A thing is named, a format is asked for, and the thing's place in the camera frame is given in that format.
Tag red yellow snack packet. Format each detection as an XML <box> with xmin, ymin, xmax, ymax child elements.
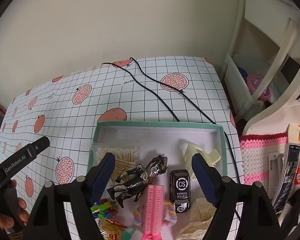
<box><xmin>96</xmin><ymin>218</ymin><xmax>127</xmax><ymax>240</ymax></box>

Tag person's left hand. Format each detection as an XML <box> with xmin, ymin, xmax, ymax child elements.
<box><xmin>0</xmin><ymin>179</ymin><xmax>29</xmax><ymax>239</ymax></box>

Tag black smartphone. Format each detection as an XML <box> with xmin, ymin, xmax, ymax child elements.
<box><xmin>272</xmin><ymin>143</ymin><xmax>300</xmax><ymax>213</ymax></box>

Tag pomegranate grid tablecloth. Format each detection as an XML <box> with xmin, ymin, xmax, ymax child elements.
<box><xmin>0</xmin><ymin>56</ymin><xmax>243</xmax><ymax>210</ymax></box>

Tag cotton swab bag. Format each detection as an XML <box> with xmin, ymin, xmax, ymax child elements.
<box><xmin>90</xmin><ymin>139</ymin><xmax>140</xmax><ymax>186</ymax></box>

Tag colourful plastic clips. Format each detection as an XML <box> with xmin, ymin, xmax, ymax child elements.
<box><xmin>90</xmin><ymin>198</ymin><xmax>119</xmax><ymax>220</ymax></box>

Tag white phone stand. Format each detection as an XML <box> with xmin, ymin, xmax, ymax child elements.
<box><xmin>268</xmin><ymin>153</ymin><xmax>285</xmax><ymax>199</ymax></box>

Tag green rimmed white tray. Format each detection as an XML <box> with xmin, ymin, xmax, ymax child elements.
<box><xmin>92</xmin><ymin>121</ymin><xmax>228</xmax><ymax>239</ymax></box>

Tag pastel braided hair tie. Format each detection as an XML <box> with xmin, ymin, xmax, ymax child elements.
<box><xmin>133</xmin><ymin>200</ymin><xmax>178</xmax><ymax>228</ymax></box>

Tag pink white crochet mat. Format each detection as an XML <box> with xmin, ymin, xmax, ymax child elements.
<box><xmin>239</xmin><ymin>132</ymin><xmax>288</xmax><ymax>199</ymax></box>

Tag cream lace cloth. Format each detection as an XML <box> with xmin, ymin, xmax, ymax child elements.
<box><xmin>176</xmin><ymin>197</ymin><xmax>216</xmax><ymax>240</ymax></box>

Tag black cable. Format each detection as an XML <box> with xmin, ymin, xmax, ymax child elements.
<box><xmin>101</xmin><ymin>56</ymin><xmax>242</xmax><ymax>223</ymax></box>

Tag pink hair roller comb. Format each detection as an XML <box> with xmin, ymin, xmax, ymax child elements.
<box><xmin>141</xmin><ymin>185</ymin><xmax>165</xmax><ymax>240</ymax></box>

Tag black toy car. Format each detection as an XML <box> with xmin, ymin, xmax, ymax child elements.
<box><xmin>170</xmin><ymin>170</ymin><xmax>191</xmax><ymax>213</ymax></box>

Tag white cutout desk shelf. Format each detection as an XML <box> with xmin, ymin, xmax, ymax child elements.
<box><xmin>222</xmin><ymin>0</ymin><xmax>300</xmax><ymax>135</ymax></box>

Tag black gold action figure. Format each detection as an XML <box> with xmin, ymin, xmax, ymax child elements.
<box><xmin>107</xmin><ymin>155</ymin><xmax>168</xmax><ymax>208</ymax></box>

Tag cream hair claw clip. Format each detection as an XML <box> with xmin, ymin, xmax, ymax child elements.
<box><xmin>184</xmin><ymin>143</ymin><xmax>222</xmax><ymax>181</ymax></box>

